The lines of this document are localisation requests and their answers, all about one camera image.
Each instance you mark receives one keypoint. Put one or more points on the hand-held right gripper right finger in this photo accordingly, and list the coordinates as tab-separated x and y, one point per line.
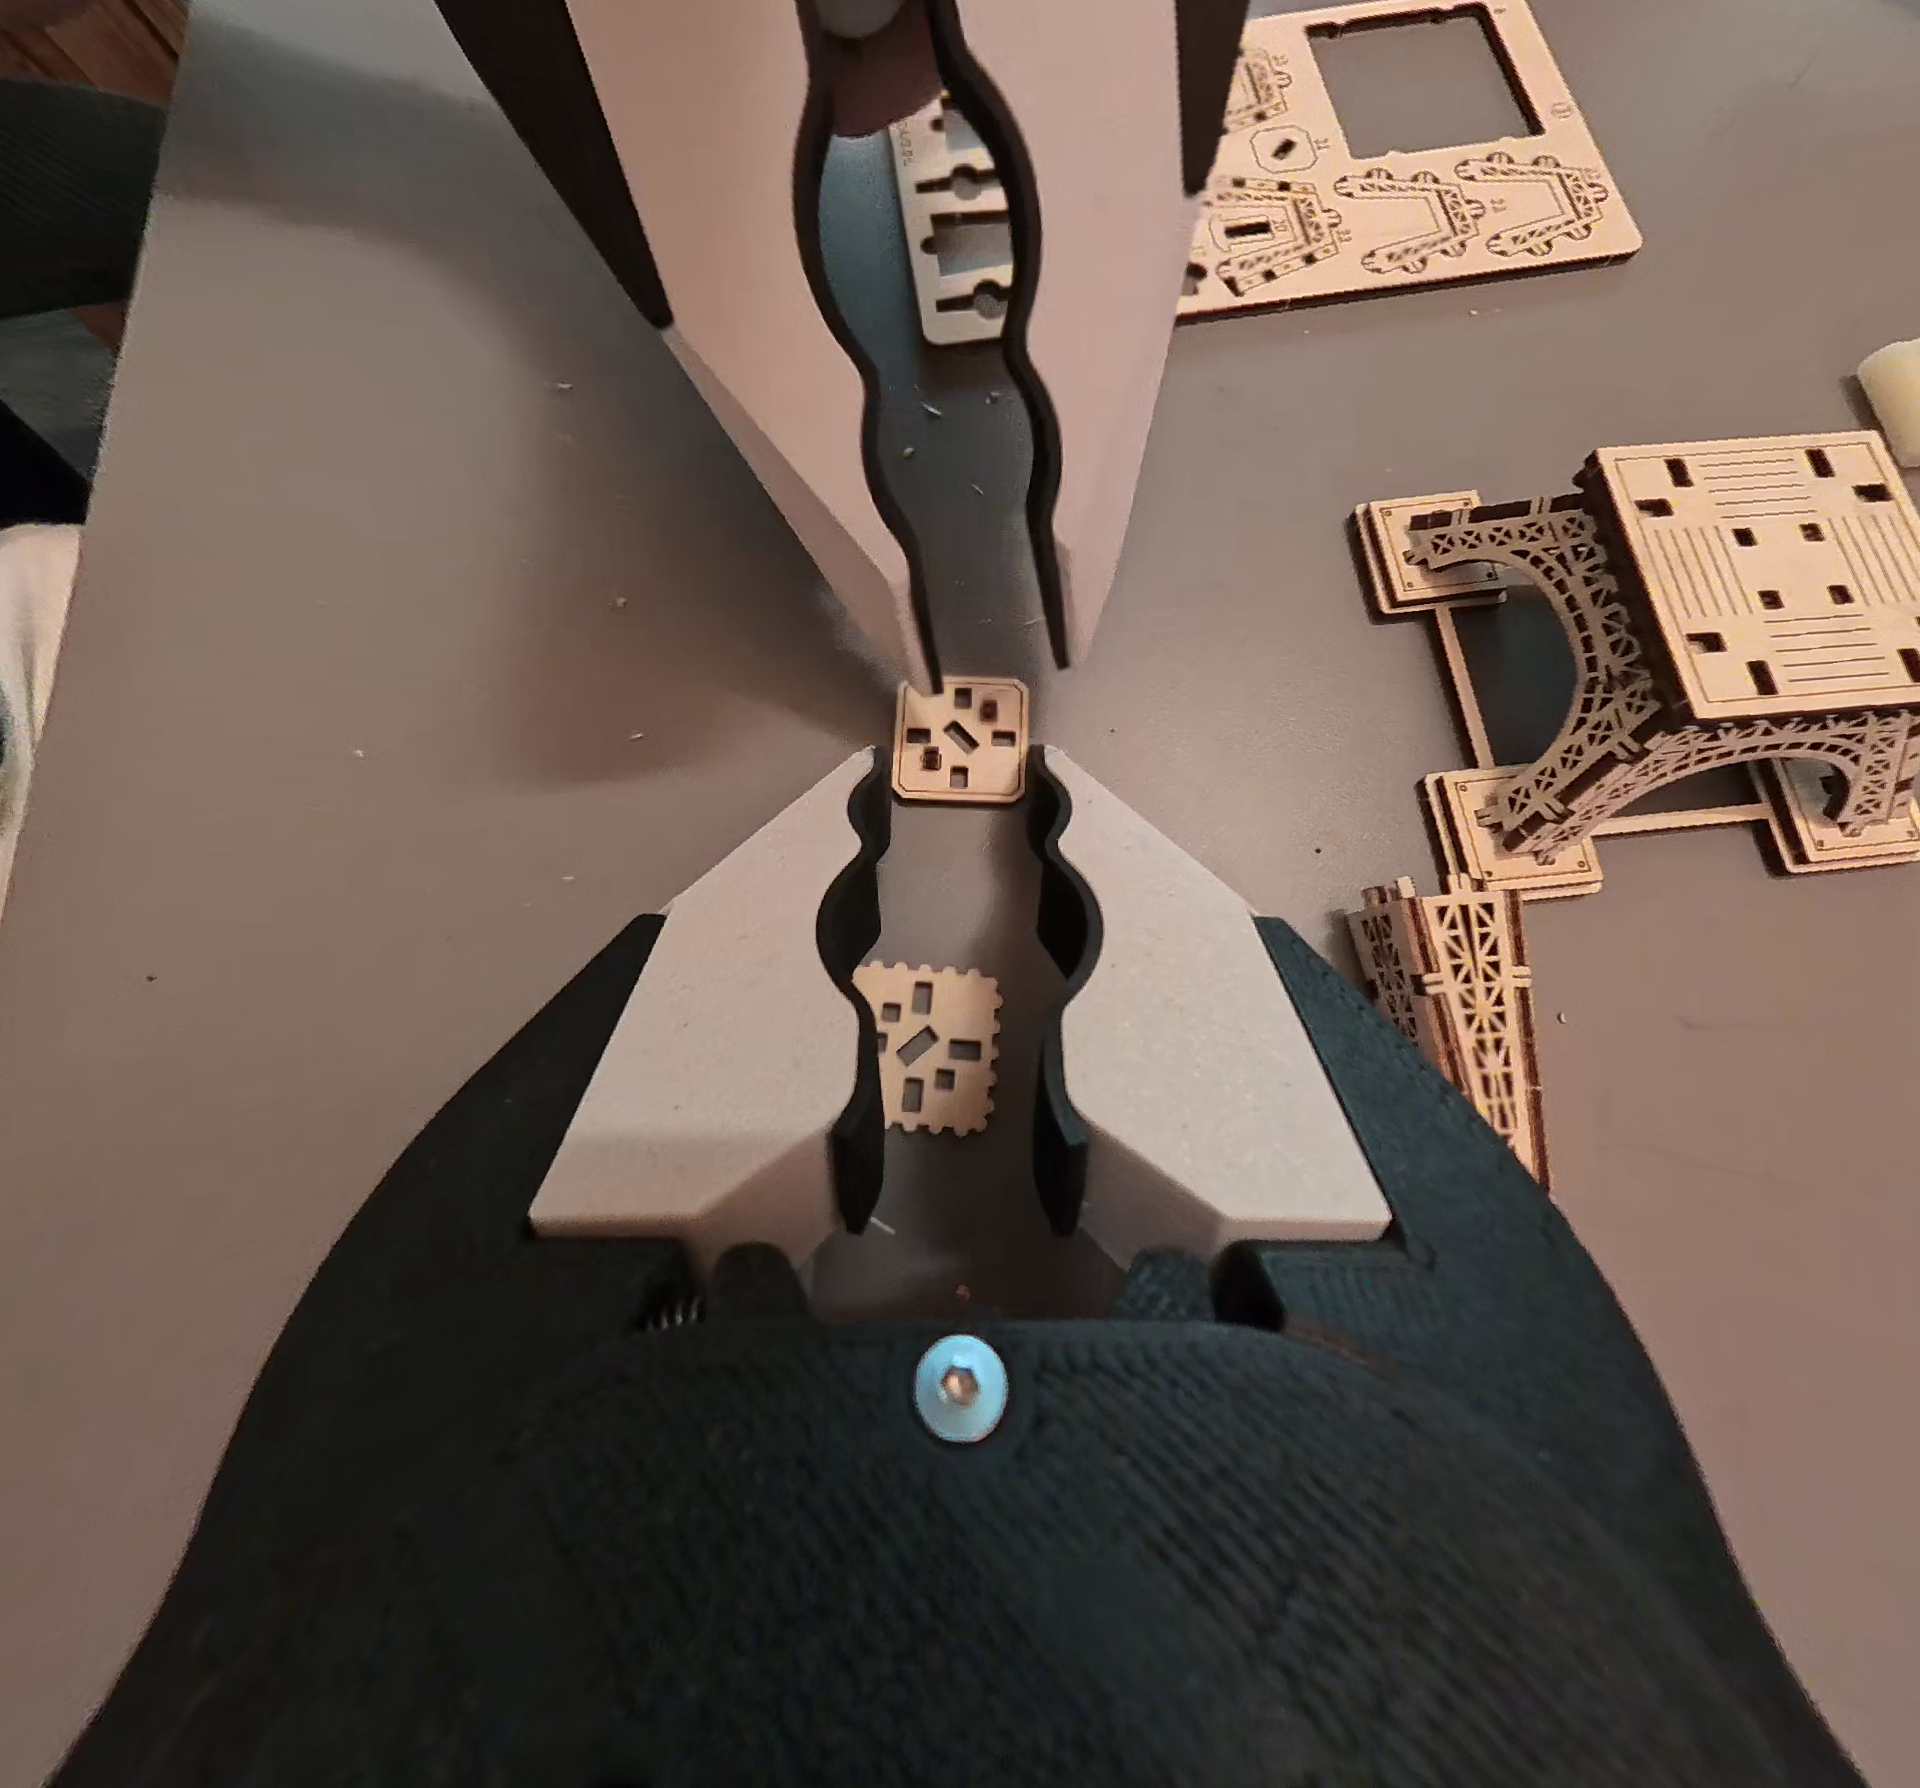
1217	1068

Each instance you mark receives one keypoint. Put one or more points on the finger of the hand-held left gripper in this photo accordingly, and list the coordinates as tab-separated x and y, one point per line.
705	167
1094	93

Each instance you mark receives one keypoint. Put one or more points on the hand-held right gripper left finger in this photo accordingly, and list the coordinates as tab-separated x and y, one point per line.
705	1068

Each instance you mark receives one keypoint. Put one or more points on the small toothed wooden square plate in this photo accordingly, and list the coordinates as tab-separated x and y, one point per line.
939	1118

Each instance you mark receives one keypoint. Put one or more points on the wooden tower model spire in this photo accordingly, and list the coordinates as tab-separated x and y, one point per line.
1470	980

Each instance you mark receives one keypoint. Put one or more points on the small rounded wooden square plate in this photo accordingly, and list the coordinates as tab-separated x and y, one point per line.
917	780

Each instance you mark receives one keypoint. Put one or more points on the grey desk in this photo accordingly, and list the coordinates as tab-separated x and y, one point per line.
376	618

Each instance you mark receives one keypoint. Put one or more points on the person's left hand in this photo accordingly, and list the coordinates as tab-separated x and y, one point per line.
884	86

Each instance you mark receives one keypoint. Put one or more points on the brown wooden cabinet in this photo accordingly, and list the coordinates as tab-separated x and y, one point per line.
105	42

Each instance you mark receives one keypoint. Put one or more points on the laser-cut wooden parts sheet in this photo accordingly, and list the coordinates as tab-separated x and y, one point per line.
1592	249

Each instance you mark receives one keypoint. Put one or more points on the wooden tower model base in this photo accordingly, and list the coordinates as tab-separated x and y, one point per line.
1844	648

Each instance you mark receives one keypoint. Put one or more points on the white wax cylinder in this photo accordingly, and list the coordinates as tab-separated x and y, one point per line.
1899	401

